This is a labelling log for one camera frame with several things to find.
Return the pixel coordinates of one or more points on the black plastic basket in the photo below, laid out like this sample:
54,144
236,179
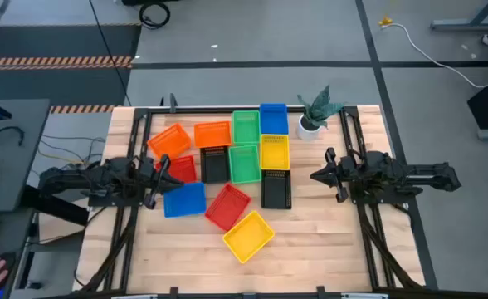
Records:
214,166
276,191

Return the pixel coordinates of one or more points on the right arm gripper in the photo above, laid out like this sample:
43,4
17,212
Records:
343,174

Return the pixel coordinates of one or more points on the green plant in white pot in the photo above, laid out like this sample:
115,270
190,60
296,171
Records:
308,132

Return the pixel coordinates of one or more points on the orange plastic basket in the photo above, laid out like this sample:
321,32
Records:
213,135
169,141

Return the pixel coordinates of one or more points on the grey metal table leg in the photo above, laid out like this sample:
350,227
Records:
455,25

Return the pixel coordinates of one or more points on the black hazard-striped floor mat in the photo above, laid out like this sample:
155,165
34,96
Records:
61,41

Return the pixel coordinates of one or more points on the yellow plug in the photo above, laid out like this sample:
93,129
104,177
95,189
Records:
386,21

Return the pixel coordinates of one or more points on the green plastic basket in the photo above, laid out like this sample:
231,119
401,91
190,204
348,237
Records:
246,128
245,165

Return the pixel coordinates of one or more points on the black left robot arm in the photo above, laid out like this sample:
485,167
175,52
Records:
103,178

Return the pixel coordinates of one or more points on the grey desk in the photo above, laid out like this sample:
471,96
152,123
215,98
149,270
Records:
16,174

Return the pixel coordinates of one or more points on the blue plastic basket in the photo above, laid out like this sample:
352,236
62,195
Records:
274,119
184,201

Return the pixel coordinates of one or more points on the yellow plastic basket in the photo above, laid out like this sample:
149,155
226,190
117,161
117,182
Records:
248,237
274,153

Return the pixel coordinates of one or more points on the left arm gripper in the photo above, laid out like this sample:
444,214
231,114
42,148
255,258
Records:
154,182

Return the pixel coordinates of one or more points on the red plastic basket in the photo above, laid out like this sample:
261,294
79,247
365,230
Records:
227,207
184,169

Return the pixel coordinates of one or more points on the black aluminium table frame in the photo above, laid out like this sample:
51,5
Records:
202,109

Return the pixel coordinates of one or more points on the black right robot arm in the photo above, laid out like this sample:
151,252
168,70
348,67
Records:
414,174

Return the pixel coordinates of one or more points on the black metal stand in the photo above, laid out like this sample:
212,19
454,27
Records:
173,103

